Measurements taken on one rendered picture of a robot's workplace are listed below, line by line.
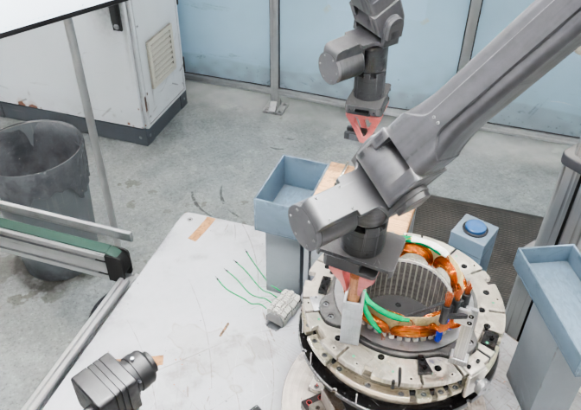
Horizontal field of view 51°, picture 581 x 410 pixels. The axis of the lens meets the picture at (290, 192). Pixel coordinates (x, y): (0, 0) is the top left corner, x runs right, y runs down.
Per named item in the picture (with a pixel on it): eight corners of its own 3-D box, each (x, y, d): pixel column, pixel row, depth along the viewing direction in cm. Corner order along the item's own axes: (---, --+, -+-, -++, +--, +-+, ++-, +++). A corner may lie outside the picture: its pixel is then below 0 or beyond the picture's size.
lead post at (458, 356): (465, 368, 88) (482, 314, 81) (447, 361, 89) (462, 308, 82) (468, 358, 89) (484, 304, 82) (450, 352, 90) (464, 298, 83)
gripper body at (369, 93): (343, 112, 112) (345, 76, 108) (358, 86, 120) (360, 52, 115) (379, 118, 110) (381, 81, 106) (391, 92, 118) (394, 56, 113)
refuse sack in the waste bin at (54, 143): (-22, 239, 237) (-52, 165, 216) (40, 182, 266) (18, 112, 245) (65, 261, 228) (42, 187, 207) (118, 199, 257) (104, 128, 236)
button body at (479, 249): (460, 331, 133) (484, 246, 117) (430, 316, 136) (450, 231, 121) (474, 312, 137) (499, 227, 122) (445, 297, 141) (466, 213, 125)
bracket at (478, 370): (455, 388, 91) (461, 367, 88) (472, 377, 93) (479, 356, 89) (463, 398, 90) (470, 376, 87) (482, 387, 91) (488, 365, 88)
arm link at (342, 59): (406, 15, 101) (373, -7, 106) (352, 32, 96) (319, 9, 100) (393, 77, 109) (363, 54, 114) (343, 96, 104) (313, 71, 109)
